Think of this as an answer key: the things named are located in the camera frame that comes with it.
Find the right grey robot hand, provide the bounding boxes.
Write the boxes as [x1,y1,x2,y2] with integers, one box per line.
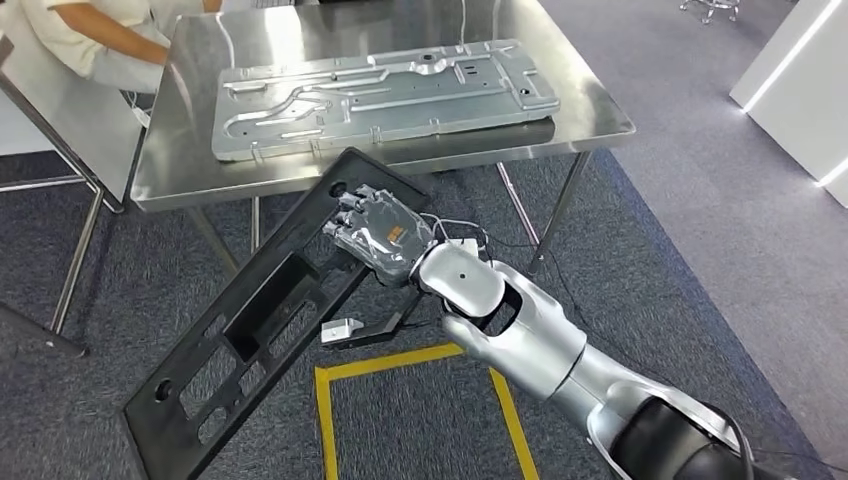
[322,184,439,290]

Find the black plastic panel part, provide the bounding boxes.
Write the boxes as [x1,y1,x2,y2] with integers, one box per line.
[119,146,432,480]

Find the stainless steel workbench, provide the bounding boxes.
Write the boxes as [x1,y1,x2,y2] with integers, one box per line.
[129,0,637,276]

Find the stamped silver metal plate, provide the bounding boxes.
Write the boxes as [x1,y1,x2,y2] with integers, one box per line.
[210,38,562,164]

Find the yellow floor tape square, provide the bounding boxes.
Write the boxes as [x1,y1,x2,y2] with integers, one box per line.
[313,342,541,480]

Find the steel side table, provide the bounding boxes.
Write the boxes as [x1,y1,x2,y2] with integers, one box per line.
[0,29,146,336]

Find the dark flat floor object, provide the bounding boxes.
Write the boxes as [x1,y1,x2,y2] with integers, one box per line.
[0,301,87,360]

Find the person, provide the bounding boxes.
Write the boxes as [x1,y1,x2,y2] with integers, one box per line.
[18,0,223,95]

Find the black stool with chrome base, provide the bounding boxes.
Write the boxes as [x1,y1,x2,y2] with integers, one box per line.
[678,0,741,26]

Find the white display cabinet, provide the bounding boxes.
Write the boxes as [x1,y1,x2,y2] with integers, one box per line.
[728,0,848,210]

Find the grey wrist wire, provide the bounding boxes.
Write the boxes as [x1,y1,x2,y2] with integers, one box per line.
[420,211,495,266]

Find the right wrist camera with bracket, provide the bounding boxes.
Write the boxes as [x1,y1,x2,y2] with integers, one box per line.
[320,290,427,352]

